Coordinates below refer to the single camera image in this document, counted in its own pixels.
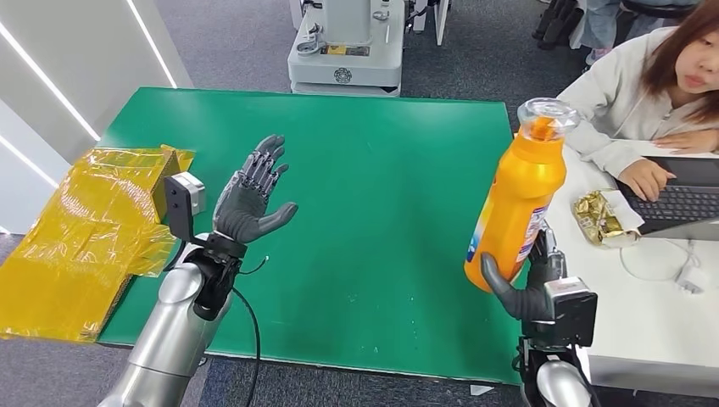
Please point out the white furniture frame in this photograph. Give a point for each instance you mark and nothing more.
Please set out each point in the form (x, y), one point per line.
(441, 19)

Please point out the white robot base with column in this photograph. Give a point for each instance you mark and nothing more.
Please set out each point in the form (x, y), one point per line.
(345, 67)

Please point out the golden foil snack pack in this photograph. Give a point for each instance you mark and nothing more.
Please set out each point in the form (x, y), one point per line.
(598, 219)

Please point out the dark laptop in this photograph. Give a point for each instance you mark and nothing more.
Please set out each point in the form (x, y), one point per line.
(685, 196)

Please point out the orange plastic bottle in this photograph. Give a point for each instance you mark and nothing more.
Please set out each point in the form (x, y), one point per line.
(519, 196)

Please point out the person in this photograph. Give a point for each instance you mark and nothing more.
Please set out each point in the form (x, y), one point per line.
(618, 107)
(604, 22)

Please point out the person's left hand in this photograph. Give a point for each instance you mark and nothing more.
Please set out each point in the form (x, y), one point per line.
(691, 141)

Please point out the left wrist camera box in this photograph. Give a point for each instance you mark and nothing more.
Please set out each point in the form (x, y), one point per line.
(180, 208)

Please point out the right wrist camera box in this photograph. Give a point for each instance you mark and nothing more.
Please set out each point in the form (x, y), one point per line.
(573, 312)

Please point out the yellow film wrapped cardboard box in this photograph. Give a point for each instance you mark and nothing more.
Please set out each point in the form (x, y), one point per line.
(73, 247)

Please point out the person's right hand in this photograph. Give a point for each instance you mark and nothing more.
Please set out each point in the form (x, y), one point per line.
(646, 180)

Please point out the white paper scrap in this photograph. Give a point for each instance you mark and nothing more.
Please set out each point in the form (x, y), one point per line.
(481, 389)

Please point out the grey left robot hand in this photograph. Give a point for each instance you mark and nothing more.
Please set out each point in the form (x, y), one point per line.
(244, 208)

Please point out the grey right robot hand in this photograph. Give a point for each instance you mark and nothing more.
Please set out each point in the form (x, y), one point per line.
(528, 303)

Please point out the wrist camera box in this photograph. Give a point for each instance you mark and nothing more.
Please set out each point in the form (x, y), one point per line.
(180, 208)
(573, 312)

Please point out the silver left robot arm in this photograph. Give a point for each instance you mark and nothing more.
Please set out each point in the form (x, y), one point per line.
(168, 337)

